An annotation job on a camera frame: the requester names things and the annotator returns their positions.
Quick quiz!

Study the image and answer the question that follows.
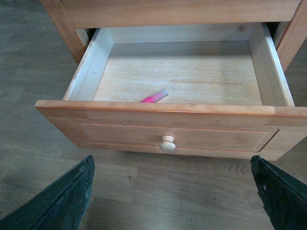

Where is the wooden nightstand cabinet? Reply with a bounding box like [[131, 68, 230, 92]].
[[42, 0, 307, 70]]

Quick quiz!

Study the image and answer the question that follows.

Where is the wooden drawer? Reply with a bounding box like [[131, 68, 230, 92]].
[[35, 23, 307, 161]]

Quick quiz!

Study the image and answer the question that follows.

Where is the round wooden drawer knob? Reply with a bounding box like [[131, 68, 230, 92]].
[[159, 135, 176, 151]]

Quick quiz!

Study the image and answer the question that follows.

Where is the pink marker white cap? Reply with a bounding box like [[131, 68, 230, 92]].
[[140, 88, 168, 103]]

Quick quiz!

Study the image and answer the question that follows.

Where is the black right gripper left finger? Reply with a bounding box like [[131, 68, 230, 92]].
[[0, 155, 95, 230]]

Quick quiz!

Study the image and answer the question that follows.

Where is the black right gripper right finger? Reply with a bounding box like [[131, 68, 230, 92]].
[[250, 155, 307, 230]]

